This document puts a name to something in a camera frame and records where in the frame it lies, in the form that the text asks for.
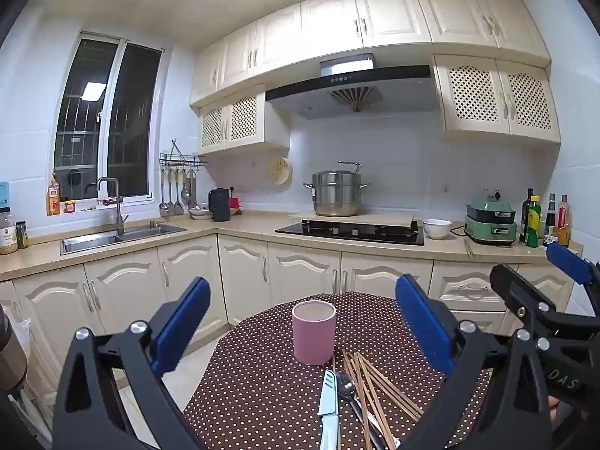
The stainless steel sink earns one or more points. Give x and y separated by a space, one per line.
117 236

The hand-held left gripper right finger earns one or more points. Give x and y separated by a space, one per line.
422 323

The small red jar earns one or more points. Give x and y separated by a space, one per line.
70 207

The red container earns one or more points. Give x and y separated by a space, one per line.
235 205

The small kitchen knife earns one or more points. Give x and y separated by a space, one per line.
327 393

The cream lattice door cabinet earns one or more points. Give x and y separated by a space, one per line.
497 98
234 122

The pile of wooden chopsticks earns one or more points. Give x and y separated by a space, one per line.
370 384

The dark green glass bottle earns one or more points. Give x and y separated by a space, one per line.
550 218

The green bottle yellow cap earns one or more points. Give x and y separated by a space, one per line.
533 225

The black gas cooktop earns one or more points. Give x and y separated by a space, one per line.
347 233

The cream base cabinets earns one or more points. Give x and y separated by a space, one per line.
281 272

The hanging steel grater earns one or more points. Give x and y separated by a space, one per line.
192 187

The pink cup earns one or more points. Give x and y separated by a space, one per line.
314 337

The green electric cooker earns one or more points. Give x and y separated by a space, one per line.
491 222

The yellow dish soap bottle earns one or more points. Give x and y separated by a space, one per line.
53 199

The white framed window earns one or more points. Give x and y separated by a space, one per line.
108 122

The person's right hand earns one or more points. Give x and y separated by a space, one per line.
554 410

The dark oil bottle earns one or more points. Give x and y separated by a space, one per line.
527 208

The dark electric kettle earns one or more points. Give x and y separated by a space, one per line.
219 206

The pale wooden board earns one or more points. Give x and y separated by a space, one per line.
361 220

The dark round object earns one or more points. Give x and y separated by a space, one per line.
11 351

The cream upper wall cabinets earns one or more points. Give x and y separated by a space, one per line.
375 18

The glass jar white label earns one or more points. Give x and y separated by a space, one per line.
8 234

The stainless steel steamer pot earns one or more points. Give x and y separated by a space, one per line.
335 194

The metal wall utensil rack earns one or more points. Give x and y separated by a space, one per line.
183 159

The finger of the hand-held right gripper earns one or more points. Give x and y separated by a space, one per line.
569 262
515 290

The round cream wall plate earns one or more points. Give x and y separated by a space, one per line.
279 171

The hanging steel spatula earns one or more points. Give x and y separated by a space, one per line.
171 206
178 206

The stacked white dishes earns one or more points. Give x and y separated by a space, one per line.
200 212

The steel kitchen faucet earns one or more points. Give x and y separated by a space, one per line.
121 215

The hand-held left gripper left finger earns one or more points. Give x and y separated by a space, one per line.
183 323

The white bowl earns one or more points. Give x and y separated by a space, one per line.
437 228

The brown polka dot tablecloth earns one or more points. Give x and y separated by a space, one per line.
262 384

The range hood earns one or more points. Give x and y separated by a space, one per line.
356 93

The small green jar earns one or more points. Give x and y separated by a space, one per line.
21 236

